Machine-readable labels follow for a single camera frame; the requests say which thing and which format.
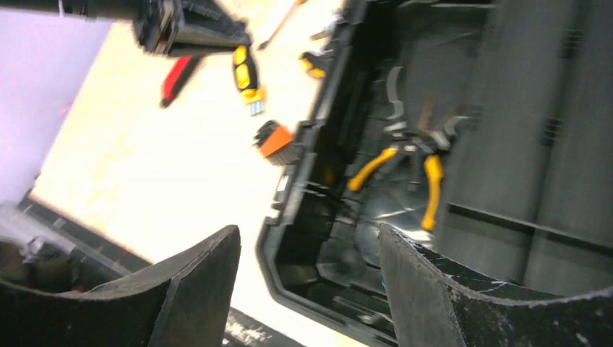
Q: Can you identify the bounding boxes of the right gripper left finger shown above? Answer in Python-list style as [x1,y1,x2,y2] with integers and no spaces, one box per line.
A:
[1,225,241,346]

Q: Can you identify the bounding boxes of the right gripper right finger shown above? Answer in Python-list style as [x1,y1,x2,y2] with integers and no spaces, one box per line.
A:
[379,223,612,346]

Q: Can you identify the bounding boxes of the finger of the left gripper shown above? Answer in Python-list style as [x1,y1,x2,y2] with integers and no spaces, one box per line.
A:
[134,0,252,57]

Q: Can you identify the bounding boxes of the yellow handled long pliers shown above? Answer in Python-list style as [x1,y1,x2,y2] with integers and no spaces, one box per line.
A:
[347,114,471,232]

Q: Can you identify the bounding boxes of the black tool box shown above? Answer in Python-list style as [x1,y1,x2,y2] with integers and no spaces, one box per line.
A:
[258,1,612,346]

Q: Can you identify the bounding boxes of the yellow black screwdriver right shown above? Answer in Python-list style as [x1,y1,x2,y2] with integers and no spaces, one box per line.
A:
[232,46,265,116]

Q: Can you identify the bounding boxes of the orange hex key holder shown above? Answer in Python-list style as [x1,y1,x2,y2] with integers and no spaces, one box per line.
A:
[253,120,299,166]

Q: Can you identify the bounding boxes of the red handled cutter pliers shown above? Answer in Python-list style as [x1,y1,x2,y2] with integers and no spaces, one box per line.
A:
[160,55,204,108]

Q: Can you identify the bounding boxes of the aluminium frame rail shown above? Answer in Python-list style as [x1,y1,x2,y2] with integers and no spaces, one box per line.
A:
[1,198,301,346]

